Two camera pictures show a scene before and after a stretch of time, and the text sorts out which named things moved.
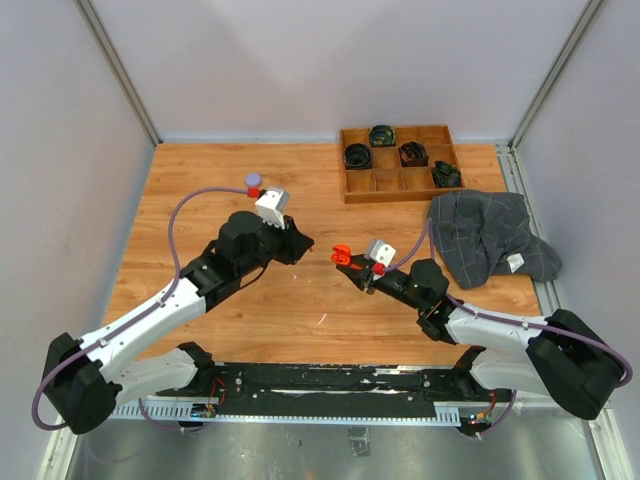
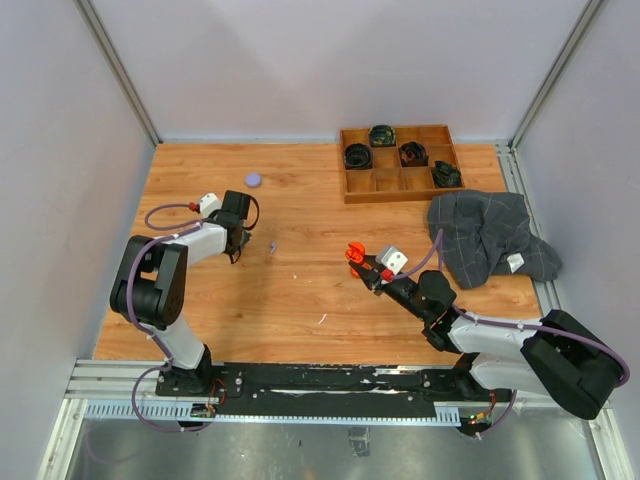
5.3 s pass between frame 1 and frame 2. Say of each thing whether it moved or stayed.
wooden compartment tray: stayed
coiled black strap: stayed
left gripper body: moved
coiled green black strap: stayed
